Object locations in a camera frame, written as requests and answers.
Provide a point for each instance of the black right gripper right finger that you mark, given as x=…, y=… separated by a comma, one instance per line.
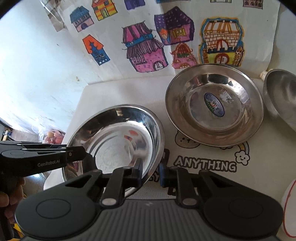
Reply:
x=179, y=184

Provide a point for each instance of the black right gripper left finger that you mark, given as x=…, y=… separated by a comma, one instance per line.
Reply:
x=120, y=180

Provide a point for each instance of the shiny steel plate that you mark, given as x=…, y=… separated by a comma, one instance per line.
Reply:
x=117, y=137

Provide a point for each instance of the white bowl red rim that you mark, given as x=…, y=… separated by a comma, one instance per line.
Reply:
x=289, y=207

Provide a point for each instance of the deep steel bowl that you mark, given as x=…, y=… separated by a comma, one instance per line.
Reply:
x=279, y=95

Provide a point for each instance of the person's left hand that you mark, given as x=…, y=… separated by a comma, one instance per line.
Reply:
x=10, y=202

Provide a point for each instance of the steel plate with sticker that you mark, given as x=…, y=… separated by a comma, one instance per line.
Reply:
x=215, y=105

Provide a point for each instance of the front white rolled stick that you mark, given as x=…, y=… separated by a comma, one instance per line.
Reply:
x=263, y=75

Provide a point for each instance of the houses drawing paper sheet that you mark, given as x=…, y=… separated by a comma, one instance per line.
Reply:
x=127, y=39

